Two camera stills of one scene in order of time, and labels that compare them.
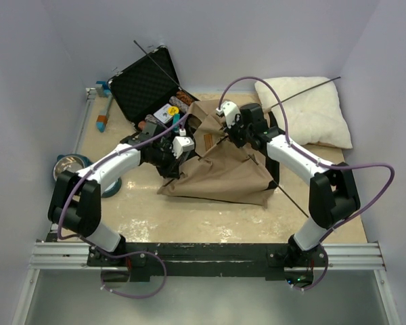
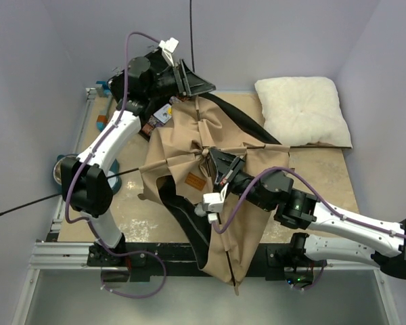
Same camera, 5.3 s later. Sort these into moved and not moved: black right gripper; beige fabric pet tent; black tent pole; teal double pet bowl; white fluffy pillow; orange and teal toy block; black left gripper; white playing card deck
Moved: black tent pole; black right gripper; black left gripper; beige fabric pet tent
Not moved: teal double pet bowl; orange and teal toy block; white playing card deck; white fluffy pillow
